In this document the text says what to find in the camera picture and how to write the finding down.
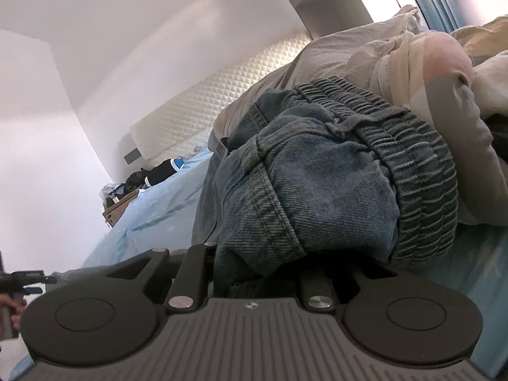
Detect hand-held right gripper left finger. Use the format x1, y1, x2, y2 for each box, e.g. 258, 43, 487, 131
104, 242, 217, 312

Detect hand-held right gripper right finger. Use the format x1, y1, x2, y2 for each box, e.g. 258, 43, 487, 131
297, 262, 398, 312

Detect blue denim jeans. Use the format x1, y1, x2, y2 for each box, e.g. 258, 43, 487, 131
191, 79, 459, 298

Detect person's left hand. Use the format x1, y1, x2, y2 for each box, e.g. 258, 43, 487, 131
0, 294, 28, 328

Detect light blue bed sheet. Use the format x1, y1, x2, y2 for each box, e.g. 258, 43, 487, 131
51, 151, 508, 322

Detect wooden nightstand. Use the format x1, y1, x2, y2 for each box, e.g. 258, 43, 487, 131
102, 188, 140, 228

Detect clear plastic bag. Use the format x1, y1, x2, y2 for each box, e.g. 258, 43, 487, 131
99, 183, 128, 207

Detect cream quilted headboard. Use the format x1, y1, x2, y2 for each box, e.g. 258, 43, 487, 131
129, 34, 318, 167

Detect grey patterned quilt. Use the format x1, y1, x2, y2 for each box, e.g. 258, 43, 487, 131
208, 5, 508, 227

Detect dark cloth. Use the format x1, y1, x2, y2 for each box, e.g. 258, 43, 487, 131
485, 114, 508, 157

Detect cream cloth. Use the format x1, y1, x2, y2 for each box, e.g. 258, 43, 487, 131
452, 18, 508, 120

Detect blue curtain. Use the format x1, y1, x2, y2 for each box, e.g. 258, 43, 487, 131
397, 0, 461, 34

